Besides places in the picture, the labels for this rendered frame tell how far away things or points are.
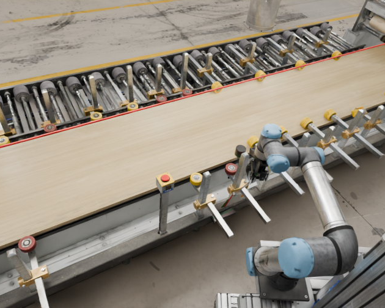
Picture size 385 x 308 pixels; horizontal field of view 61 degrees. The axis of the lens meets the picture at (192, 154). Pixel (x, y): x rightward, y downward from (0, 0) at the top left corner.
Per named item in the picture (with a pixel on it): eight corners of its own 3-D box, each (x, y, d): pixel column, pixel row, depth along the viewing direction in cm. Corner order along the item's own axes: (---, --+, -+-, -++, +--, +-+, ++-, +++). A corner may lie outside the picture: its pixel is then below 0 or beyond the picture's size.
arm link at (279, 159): (302, 161, 119) (293, 139, 126) (272, 161, 117) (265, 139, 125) (295, 174, 125) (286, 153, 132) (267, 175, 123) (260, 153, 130)
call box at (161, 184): (173, 190, 167) (174, 181, 162) (161, 195, 164) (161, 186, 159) (167, 180, 171) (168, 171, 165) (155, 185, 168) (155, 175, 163)
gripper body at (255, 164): (249, 181, 143) (255, 162, 135) (247, 165, 149) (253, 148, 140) (266, 182, 144) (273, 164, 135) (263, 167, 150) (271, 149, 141)
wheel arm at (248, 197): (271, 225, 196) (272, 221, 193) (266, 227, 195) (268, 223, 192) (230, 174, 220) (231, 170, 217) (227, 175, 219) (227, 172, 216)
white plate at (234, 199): (245, 198, 223) (248, 190, 215) (212, 213, 212) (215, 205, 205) (244, 198, 223) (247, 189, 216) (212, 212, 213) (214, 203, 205)
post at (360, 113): (337, 157, 259) (366, 110, 224) (334, 158, 258) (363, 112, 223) (333, 154, 261) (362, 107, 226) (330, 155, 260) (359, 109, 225)
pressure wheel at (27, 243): (21, 256, 172) (14, 245, 163) (30, 243, 177) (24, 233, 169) (33, 261, 171) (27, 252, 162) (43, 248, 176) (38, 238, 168)
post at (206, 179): (201, 220, 214) (211, 174, 179) (197, 222, 213) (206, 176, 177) (198, 216, 216) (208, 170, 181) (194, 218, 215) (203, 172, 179)
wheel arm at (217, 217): (232, 237, 189) (234, 233, 186) (227, 239, 188) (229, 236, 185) (195, 183, 214) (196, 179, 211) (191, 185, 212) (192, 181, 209)
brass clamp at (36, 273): (50, 277, 167) (47, 274, 163) (21, 289, 161) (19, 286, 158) (47, 267, 170) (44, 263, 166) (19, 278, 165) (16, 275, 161)
